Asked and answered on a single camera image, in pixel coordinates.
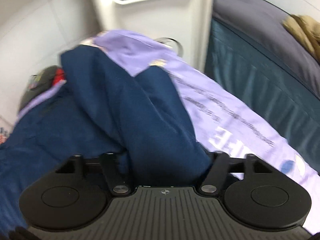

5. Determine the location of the navy blue jacket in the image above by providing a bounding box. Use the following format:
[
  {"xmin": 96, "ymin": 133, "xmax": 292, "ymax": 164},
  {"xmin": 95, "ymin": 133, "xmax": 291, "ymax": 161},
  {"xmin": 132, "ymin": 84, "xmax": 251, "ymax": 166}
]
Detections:
[{"xmin": 1, "ymin": 46, "xmax": 212, "ymax": 235}]

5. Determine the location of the lavender floral bed sheet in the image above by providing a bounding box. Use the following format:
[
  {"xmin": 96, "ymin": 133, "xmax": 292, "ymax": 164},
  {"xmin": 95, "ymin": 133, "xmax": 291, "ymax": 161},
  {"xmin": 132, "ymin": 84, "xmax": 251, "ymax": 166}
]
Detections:
[{"xmin": 16, "ymin": 30, "xmax": 319, "ymax": 233}]

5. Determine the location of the dark round stool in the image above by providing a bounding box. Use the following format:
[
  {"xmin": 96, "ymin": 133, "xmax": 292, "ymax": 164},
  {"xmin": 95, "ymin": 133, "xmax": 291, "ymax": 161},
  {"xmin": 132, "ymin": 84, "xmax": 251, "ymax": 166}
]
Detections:
[{"xmin": 18, "ymin": 66, "xmax": 65, "ymax": 112}]

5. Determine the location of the grey mattress teal skirt bed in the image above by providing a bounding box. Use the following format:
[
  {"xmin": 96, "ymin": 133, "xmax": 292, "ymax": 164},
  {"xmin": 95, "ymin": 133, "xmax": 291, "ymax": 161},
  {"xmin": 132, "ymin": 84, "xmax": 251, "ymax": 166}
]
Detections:
[{"xmin": 203, "ymin": 0, "xmax": 320, "ymax": 167}]

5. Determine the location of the white machine with knobs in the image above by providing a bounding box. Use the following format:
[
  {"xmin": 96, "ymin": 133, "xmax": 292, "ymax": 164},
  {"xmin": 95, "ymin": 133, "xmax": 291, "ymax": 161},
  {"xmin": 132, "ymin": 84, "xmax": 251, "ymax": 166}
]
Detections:
[{"xmin": 93, "ymin": 0, "xmax": 213, "ymax": 72}]

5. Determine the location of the olive green blanket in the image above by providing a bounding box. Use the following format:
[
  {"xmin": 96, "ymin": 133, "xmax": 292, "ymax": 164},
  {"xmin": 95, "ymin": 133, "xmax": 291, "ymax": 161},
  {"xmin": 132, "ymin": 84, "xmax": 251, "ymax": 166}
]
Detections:
[{"xmin": 282, "ymin": 14, "xmax": 320, "ymax": 63}]

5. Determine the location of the printed wall poster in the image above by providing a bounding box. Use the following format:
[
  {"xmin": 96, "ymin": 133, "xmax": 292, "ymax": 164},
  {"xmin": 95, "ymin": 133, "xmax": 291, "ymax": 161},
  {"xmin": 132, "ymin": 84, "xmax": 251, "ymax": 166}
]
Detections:
[{"xmin": 0, "ymin": 116, "xmax": 12, "ymax": 144}]

